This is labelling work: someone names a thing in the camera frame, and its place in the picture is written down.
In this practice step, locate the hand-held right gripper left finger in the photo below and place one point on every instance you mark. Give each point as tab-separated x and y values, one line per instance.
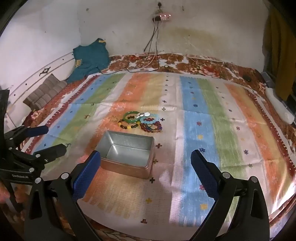
86	176

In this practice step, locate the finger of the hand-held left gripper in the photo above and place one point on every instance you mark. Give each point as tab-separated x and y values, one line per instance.
34	131
52	151

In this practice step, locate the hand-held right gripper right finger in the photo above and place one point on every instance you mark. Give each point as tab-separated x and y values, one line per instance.
204	176

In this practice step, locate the silver metal tin box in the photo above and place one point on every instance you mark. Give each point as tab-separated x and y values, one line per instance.
129	148

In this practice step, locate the green jade bangle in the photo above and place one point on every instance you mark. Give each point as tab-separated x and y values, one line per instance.
129	120

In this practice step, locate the brown striped pillow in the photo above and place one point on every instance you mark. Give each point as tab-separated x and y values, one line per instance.
45	91

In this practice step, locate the white bed headboard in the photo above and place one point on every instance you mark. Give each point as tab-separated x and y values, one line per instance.
27	76

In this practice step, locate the striped colourful mat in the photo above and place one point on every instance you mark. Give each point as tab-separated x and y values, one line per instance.
198	104

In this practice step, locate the teal garment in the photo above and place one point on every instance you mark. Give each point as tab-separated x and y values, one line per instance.
90	58

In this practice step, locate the white bolster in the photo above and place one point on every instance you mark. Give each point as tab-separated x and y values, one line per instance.
278	104

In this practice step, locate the small black object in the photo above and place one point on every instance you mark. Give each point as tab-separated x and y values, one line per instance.
247	78

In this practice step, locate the brown floral blanket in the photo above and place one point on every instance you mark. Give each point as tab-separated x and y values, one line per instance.
175	60

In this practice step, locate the yellow hanging cloth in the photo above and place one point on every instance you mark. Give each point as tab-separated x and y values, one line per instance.
281	51

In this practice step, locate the pink power strip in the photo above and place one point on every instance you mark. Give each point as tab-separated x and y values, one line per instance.
163	16

